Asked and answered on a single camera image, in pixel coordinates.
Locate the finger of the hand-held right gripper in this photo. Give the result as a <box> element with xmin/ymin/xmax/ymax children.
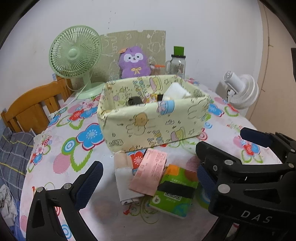
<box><xmin>240</xmin><ymin>127</ymin><xmax>296</xmax><ymax>163</ymax></box>
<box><xmin>196</xmin><ymin>141</ymin><xmax>296</xmax><ymax>212</ymax></box>

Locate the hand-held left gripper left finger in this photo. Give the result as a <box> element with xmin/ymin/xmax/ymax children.
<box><xmin>25</xmin><ymin>161</ymin><xmax>104</xmax><ymax>241</ymax></box>

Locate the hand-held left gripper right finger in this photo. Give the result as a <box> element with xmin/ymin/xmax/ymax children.
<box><xmin>197</xmin><ymin>164</ymin><xmax>217</xmax><ymax>202</ymax></box>

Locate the white cloth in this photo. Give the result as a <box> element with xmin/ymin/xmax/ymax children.
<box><xmin>114</xmin><ymin>150</ymin><xmax>145</xmax><ymax>205</ymax></box>
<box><xmin>0</xmin><ymin>184</ymin><xmax>15</xmax><ymax>226</ymax></box>

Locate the green tissue packet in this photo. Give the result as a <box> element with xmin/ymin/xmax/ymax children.
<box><xmin>149</xmin><ymin>164</ymin><xmax>200</xmax><ymax>219</ymax></box>

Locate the pink packet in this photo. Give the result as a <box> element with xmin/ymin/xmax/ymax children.
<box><xmin>129</xmin><ymin>149</ymin><xmax>168</xmax><ymax>196</ymax></box>

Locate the yellow printed storage box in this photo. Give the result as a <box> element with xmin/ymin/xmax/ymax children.
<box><xmin>97</xmin><ymin>75</ymin><xmax>211</xmax><ymax>153</ymax></box>

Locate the clear plastic packet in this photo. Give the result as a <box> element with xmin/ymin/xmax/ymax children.
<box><xmin>162</xmin><ymin>83</ymin><xmax>192</xmax><ymax>101</ymax></box>

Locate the cartoon print tissue packet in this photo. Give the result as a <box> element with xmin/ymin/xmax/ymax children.
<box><xmin>147</xmin><ymin>92</ymin><xmax>162</xmax><ymax>102</ymax></box>

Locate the white standing fan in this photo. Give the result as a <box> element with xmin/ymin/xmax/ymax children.
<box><xmin>223</xmin><ymin>71</ymin><xmax>259</xmax><ymax>109</ymax></box>

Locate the beige wooden door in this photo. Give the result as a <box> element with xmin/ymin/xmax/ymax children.
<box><xmin>248</xmin><ymin>0</ymin><xmax>296</xmax><ymax>130</ymax></box>

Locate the grey plaid blanket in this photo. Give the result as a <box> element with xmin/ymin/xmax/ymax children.
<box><xmin>0</xmin><ymin>127</ymin><xmax>35</xmax><ymax>209</ymax></box>

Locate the white crumpled cloth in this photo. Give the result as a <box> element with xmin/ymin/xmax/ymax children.
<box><xmin>0</xmin><ymin>184</ymin><xmax>15</xmax><ymax>226</ymax></box>

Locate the glass jar with green lid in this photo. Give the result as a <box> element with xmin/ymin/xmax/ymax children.
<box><xmin>165</xmin><ymin>46</ymin><xmax>186</xmax><ymax>79</ymax></box>

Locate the small jar with orange lid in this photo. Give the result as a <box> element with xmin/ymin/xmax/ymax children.
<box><xmin>150</xmin><ymin>64</ymin><xmax>166</xmax><ymax>76</ymax></box>

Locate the purple plush toy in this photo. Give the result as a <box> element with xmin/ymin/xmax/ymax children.
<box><xmin>118</xmin><ymin>46</ymin><xmax>152</xmax><ymax>79</ymax></box>

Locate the green desk fan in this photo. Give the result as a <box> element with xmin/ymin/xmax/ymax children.
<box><xmin>48</xmin><ymin>26</ymin><xmax>105</xmax><ymax>100</ymax></box>

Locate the green printed board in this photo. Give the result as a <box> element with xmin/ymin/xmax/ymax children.
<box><xmin>99</xmin><ymin>30</ymin><xmax>166</xmax><ymax>80</ymax></box>

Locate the white fan cable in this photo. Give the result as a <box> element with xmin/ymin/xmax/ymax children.
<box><xmin>48</xmin><ymin>83</ymin><xmax>88</xmax><ymax>118</ymax></box>

